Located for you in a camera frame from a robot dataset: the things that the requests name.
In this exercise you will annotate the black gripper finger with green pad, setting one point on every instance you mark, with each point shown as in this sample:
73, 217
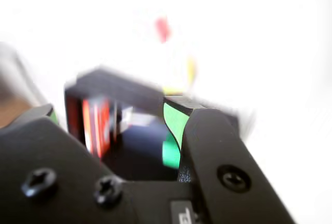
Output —
220, 156
52, 177

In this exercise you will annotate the green wooden cube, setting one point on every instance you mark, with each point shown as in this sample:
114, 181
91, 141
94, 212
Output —
169, 154

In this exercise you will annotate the yellow wooden cube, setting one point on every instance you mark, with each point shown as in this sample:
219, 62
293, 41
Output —
192, 71

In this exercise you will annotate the red wooden cube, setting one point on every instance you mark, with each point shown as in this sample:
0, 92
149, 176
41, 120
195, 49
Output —
163, 29

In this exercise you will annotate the black cardboard box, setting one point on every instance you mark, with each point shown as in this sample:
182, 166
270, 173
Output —
116, 86

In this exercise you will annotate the red matchbox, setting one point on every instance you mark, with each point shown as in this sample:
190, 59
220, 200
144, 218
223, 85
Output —
96, 125

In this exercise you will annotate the red-tipped wooden match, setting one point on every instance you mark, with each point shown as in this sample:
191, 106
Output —
138, 119

